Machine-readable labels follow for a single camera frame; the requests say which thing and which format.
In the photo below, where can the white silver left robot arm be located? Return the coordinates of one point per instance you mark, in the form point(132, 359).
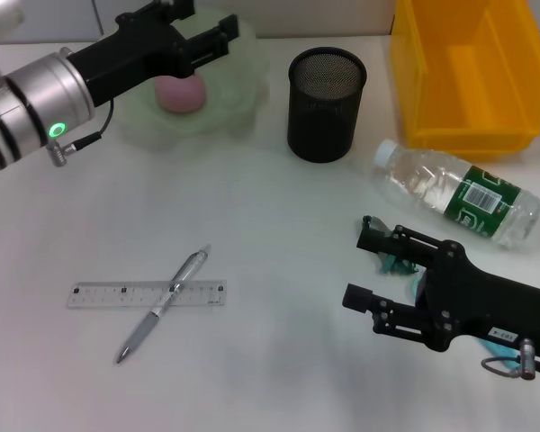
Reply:
point(36, 99)

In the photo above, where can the translucent green fruit plate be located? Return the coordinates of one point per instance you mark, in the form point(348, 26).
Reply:
point(234, 94)

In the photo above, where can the yellow plastic bin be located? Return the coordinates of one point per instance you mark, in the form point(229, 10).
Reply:
point(468, 90)

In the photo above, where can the clear green-label water bottle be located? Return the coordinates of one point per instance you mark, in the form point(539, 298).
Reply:
point(432, 180)

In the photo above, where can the black mesh pen holder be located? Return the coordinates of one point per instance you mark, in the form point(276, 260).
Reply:
point(326, 121)

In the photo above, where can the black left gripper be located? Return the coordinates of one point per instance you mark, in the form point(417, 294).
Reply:
point(135, 54)

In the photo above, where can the transparent plastic ruler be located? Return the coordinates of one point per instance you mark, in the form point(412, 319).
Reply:
point(99, 294)

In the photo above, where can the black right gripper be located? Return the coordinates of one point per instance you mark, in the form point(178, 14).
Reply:
point(486, 301)

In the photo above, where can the pink peach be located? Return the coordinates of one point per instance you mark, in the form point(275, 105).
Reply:
point(180, 96)

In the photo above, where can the grey ballpoint pen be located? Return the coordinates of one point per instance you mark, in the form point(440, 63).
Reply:
point(144, 326)

